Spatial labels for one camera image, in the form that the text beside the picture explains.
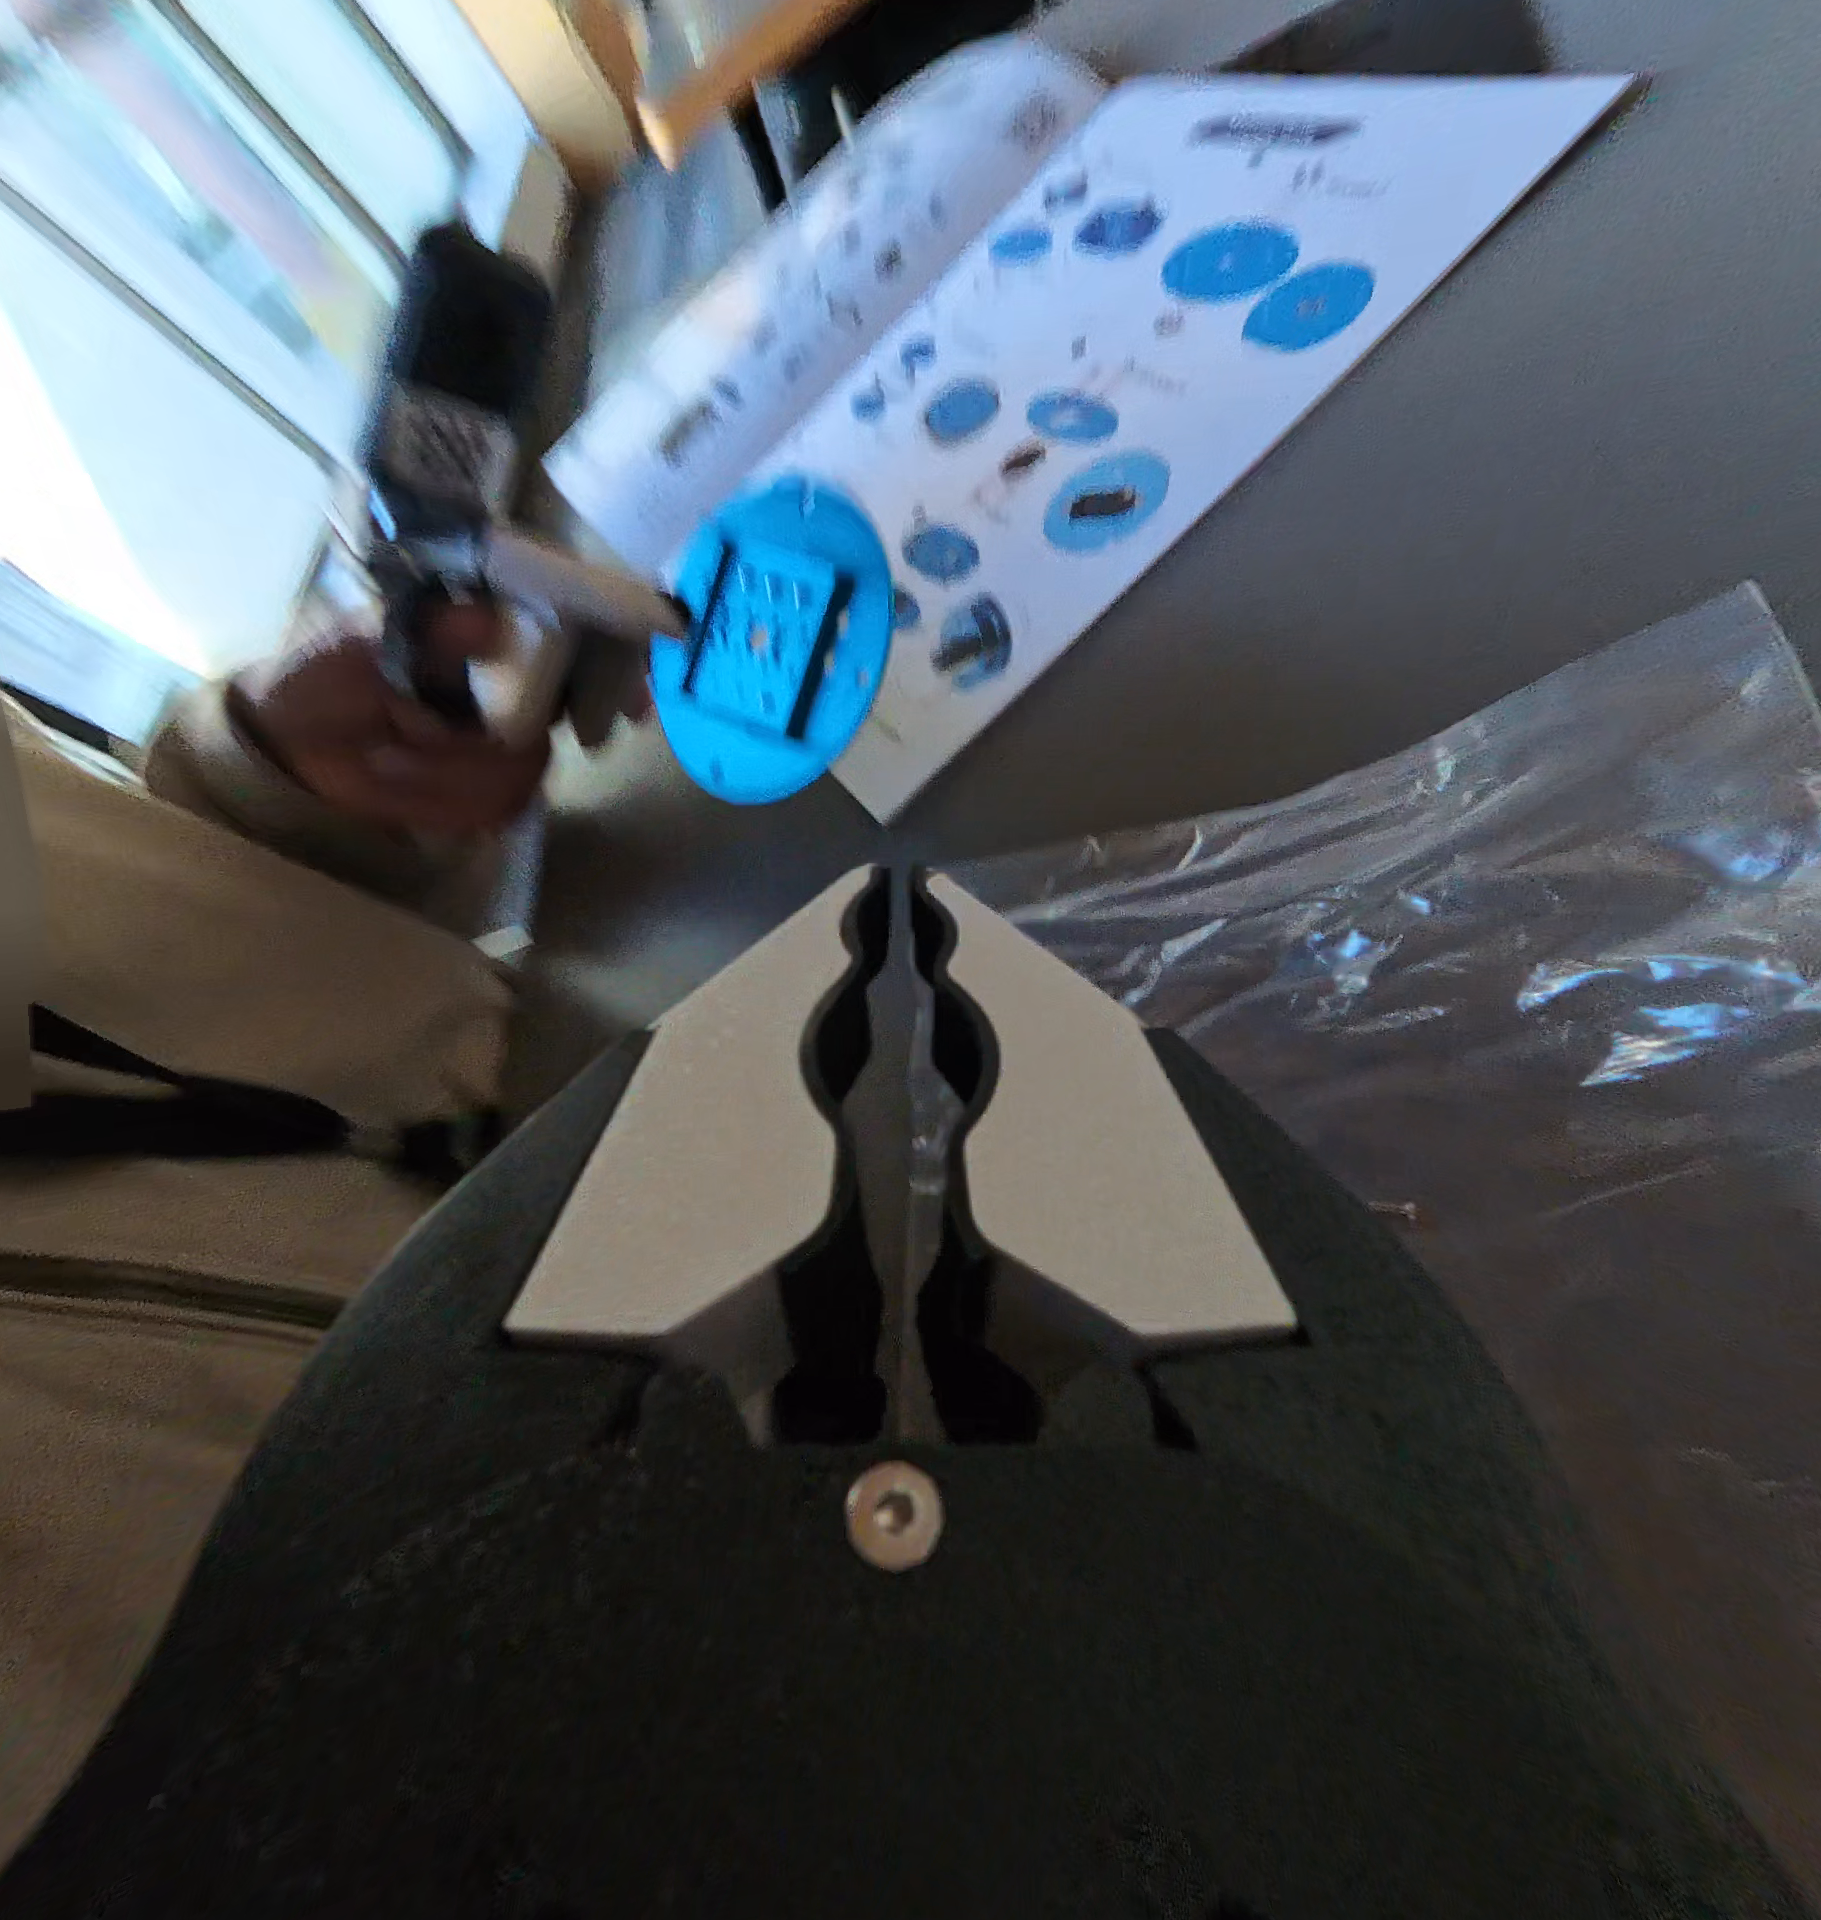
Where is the large clear plastic bag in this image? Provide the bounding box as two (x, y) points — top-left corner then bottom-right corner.
(961, 584), (1821, 1517)

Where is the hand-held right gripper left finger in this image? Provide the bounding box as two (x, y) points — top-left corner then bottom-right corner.
(498, 863), (894, 1440)

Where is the person's left hand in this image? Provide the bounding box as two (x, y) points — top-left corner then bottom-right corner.
(256, 592), (558, 844)

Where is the white instruction sheet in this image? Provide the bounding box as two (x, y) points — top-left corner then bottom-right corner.
(547, 66), (1653, 828)

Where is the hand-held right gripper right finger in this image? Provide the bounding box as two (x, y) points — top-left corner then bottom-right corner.
(910, 868), (1303, 1434)

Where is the large window with beige blind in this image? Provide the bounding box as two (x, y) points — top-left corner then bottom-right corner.
(0, 0), (567, 723)

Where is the blue round metal disc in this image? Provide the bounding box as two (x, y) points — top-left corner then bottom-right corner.
(646, 472), (898, 808)

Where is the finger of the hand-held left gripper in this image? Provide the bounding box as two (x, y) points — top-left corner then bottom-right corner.
(482, 528), (690, 634)

